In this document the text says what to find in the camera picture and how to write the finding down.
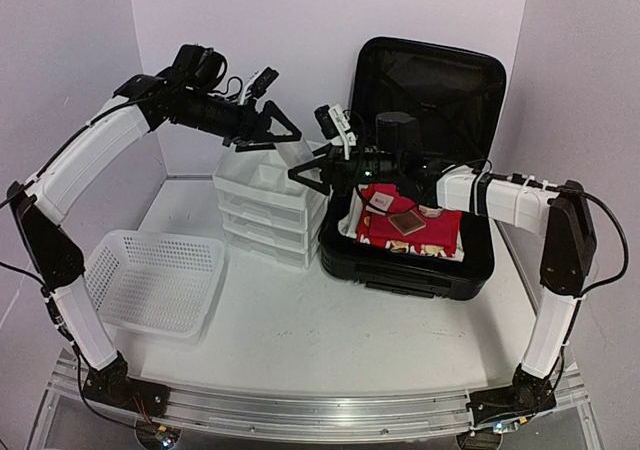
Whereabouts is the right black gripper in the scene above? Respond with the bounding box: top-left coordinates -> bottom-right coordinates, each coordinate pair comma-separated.
288,142 -> 401,196

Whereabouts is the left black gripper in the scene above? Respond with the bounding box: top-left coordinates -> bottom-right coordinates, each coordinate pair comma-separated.
169,87 -> 302,152

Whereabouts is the small pink square box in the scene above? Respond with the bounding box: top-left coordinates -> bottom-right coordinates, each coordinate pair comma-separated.
366,191 -> 395,215

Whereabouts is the square bronze compact case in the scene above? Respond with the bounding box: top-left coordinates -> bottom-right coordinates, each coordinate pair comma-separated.
388,211 -> 426,236

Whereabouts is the black ribbed hard-shell suitcase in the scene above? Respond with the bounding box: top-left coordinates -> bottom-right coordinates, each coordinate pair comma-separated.
319,37 -> 507,301

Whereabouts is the translucent pink cylindrical container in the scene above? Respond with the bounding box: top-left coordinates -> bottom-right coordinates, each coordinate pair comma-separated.
275,138 -> 314,168

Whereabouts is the octagonal beige powder jar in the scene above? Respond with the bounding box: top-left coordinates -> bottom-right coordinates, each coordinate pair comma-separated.
418,205 -> 444,219

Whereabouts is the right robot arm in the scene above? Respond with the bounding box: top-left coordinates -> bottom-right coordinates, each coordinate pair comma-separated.
288,112 -> 597,427

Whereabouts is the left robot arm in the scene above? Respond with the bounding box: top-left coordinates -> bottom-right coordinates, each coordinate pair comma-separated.
6,44 -> 301,408

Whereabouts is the magenta folded cloth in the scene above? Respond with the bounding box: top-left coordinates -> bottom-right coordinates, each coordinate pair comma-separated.
367,184 -> 464,249

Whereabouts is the white plastic drawer organizer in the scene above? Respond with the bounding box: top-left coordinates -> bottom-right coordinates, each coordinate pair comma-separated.
213,150 -> 328,270

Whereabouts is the red patterned folded garment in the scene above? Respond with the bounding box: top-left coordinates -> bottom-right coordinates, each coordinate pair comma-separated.
355,184 -> 464,262

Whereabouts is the white perforated plastic basket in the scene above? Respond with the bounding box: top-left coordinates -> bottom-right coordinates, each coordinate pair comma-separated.
85,230 -> 226,344

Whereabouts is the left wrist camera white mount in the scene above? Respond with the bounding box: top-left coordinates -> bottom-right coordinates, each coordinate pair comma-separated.
238,67 -> 279,105

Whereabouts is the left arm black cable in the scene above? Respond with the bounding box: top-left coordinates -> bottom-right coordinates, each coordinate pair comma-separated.
0,189 -> 51,291

